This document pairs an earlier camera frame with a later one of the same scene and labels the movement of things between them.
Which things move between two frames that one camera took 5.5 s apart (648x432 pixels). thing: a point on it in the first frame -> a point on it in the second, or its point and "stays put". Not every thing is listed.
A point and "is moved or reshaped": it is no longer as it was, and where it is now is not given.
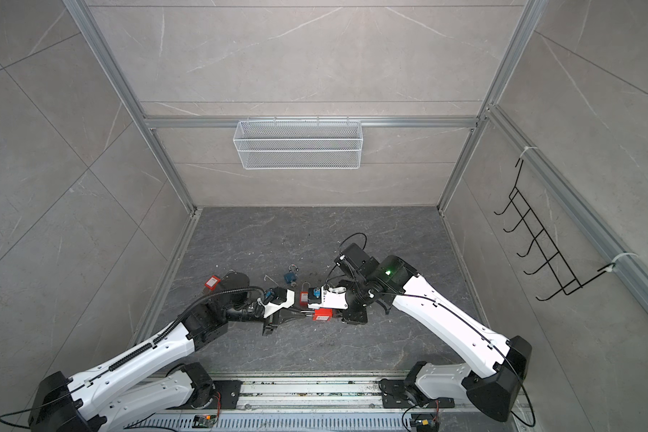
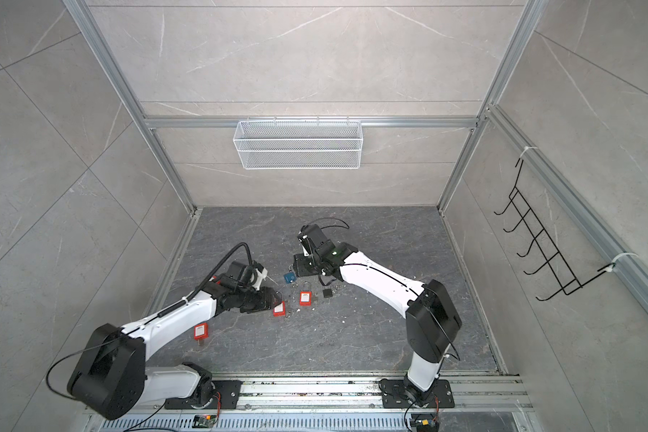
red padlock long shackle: [304, 295] stays put
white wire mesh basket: [299, 144] stays put
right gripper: [358, 317] -> [299, 264]
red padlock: [323, 314] is moved or reshaped
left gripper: [271, 324] -> [268, 300]
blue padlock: [291, 276] stays put
